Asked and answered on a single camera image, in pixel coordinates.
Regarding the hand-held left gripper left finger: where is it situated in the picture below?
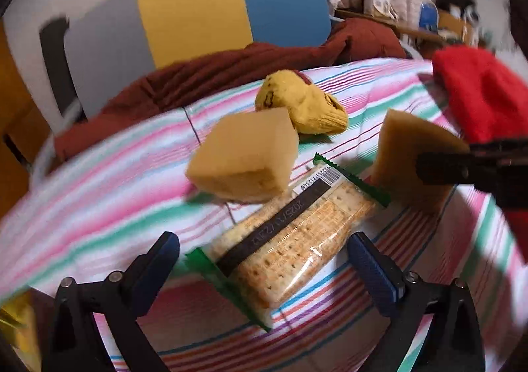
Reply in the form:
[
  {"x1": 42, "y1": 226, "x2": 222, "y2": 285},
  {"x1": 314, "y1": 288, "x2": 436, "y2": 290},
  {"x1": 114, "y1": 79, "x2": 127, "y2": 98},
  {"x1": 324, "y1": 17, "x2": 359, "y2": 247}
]
[{"x1": 39, "y1": 232, "x2": 181, "y2": 372}]

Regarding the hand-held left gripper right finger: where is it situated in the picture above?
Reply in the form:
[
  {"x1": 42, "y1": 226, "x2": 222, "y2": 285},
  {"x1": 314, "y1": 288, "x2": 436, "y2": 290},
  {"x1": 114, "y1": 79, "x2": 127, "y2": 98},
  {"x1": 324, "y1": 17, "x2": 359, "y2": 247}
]
[{"x1": 347, "y1": 232, "x2": 487, "y2": 372}]

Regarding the red cloth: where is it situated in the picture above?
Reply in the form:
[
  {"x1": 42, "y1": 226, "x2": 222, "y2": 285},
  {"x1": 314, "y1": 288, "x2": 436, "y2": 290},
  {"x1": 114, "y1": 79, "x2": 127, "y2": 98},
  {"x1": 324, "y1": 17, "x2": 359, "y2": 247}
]
[{"x1": 431, "y1": 46, "x2": 528, "y2": 146}]

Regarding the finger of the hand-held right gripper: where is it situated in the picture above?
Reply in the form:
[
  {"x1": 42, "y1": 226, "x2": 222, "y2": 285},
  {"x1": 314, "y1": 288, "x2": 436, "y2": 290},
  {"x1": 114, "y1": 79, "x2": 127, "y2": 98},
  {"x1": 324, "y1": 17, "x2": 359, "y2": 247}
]
[{"x1": 416, "y1": 140, "x2": 528, "y2": 208}]

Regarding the gold box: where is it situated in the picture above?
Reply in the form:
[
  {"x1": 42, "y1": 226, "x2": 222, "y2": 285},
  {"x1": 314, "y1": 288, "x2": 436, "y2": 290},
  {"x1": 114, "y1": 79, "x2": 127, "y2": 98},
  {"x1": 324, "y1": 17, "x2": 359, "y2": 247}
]
[{"x1": 0, "y1": 298, "x2": 34, "y2": 356}]

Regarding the cracker packet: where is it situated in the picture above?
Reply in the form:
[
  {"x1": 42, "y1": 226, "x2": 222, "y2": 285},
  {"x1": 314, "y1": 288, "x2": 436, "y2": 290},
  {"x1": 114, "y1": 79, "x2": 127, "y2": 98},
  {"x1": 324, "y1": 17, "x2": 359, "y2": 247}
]
[{"x1": 185, "y1": 152, "x2": 392, "y2": 331}]

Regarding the dark red blanket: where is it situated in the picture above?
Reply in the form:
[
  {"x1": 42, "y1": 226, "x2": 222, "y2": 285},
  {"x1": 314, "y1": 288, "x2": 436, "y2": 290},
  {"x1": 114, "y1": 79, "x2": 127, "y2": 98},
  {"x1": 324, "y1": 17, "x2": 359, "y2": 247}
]
[{"x1": 53, "y1": 19, "x2": 407, "y2": 160}]

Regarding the wooden wardrobe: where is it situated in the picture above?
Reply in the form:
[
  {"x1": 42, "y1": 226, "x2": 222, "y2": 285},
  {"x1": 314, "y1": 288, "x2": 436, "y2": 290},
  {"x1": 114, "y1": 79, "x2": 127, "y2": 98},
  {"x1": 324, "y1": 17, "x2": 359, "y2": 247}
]
[{"x1": 0, "y1": 21, "x2": 50, "y2": 216}]

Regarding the wooden ledge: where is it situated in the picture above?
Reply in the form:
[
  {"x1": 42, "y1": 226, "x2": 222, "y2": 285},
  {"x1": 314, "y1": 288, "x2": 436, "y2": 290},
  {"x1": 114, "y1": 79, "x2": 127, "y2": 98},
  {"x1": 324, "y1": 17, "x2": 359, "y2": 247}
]
[{"x1": 336, "y1": 9, "x2": 450, "y2": 45}]

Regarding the blue white bag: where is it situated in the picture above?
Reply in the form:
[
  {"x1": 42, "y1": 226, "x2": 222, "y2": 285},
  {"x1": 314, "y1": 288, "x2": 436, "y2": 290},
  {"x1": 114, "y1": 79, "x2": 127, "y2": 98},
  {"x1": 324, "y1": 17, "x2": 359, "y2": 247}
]
[{"x1": 418, "y1": 3, "x2": 439, "y2": 32}]

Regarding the open cardboard box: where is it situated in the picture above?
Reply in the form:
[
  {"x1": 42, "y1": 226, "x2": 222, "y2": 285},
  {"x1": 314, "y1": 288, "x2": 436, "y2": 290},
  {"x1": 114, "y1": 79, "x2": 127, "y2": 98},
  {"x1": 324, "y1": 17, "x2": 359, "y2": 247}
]
[{"x1": 437, "y1": 9, "x2": 479, "y2": 47}]

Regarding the yellow sock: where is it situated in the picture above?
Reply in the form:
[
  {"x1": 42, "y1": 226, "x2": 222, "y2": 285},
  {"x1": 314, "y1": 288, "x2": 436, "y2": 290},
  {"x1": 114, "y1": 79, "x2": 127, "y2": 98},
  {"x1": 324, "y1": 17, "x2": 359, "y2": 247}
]
[{"x1": 255, "y1": 70, "x2": 348, "y2": 135}]

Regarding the striped tablecloth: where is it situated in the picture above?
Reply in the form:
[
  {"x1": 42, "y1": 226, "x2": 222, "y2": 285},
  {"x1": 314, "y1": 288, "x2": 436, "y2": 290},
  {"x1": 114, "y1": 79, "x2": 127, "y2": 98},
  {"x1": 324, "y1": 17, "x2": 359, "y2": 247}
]
[{"x1": 0, "y1": 56, "x2": 528, "y2": 372}]

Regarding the grey yellow blue chair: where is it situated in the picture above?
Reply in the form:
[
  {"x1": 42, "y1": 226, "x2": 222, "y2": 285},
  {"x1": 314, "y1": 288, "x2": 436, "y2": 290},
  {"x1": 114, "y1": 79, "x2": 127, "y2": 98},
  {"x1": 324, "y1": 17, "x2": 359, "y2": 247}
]
[{"x1": 29, "y1": 0, "x2": 335, "y2": 187}]

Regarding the large tan sponge block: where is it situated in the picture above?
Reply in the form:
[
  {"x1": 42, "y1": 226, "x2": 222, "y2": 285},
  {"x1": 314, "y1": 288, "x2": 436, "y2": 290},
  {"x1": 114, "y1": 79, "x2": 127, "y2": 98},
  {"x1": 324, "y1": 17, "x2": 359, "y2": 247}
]
[{"x1": 185, "y1": 107, "x2": 300, "y2": 203}]

